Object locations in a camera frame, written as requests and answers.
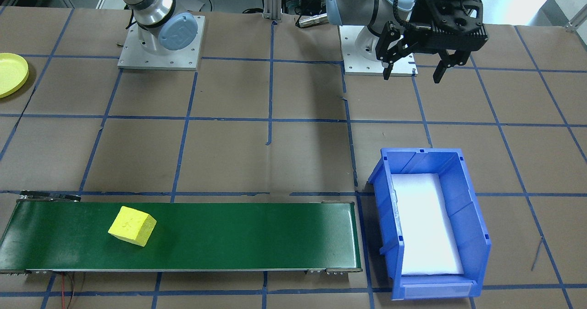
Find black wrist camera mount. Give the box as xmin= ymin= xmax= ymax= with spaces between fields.
xmin=404 ymin=0 xmax=489 ymax=54

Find silver cylindrical connector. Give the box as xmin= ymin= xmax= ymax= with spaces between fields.
xmin=296 ymin=15 xmax=329 ymax=28

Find yellow plastic plate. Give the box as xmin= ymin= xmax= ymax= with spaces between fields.
xmin=0 ymin=52 xmax=30 ymax=99

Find blue plastic storage bin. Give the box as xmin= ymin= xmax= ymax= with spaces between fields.
xmin=368 ymin=147 xmax=492 ymax=301

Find yellow foam block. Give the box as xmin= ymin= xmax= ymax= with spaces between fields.
xmin=108 ymin=205 xmax=157 ymax=248

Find green conveyor belt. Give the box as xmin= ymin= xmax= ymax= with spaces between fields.
xmin=0 ymin=191 xmax=364 ymax=275

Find red and black conveyor wires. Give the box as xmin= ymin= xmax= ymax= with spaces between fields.
xmin=59 ymin=271 xmax=86 ymax=309

